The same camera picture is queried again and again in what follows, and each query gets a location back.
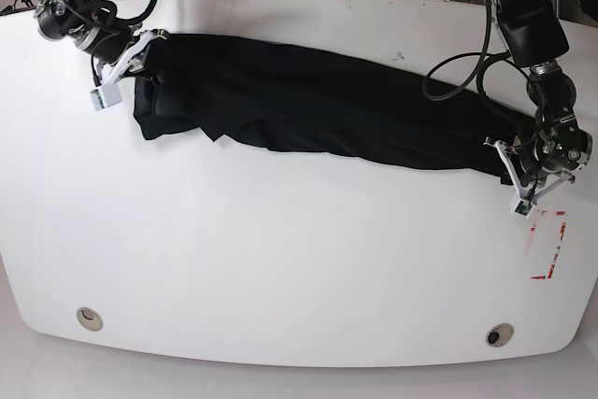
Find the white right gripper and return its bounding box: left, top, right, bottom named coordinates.
left=93, top=29, right=168, bottom=88

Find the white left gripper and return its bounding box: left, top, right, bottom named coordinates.
left=484, top=137, right=576, bottom=206

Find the black T-shirt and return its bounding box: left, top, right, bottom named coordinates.
left=134, top=34, right=534, bottom=179

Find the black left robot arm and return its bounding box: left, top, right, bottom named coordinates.
left=466, top=0, right=592, bottom=216

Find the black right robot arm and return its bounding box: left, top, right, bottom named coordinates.
left=35, top=0, right=158, bottom=85

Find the red tape rectangle marking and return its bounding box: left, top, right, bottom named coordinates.
left=525, top=210, right=567, bottom=280

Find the right table grommet hole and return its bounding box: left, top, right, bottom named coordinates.
left=486, top=323, right=515, bottom=348

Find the table grommet hole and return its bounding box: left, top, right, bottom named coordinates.
left=77, top=307, right=103, bottom=332
left=486, top=323, right=515, bottom=348

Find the left table grommet hole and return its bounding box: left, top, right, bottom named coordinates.
left=77, top=307, right=103, bottom=332

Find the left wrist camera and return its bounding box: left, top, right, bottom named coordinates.
left=509, top=195, right=536, bottom=219

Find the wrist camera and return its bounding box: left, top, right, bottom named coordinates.
left=90, top=83, right=122, bottom=111
left=509, top=195, right=536, bottom=219

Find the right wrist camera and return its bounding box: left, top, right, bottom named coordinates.
left=90, top=83, right=122, bottom=111

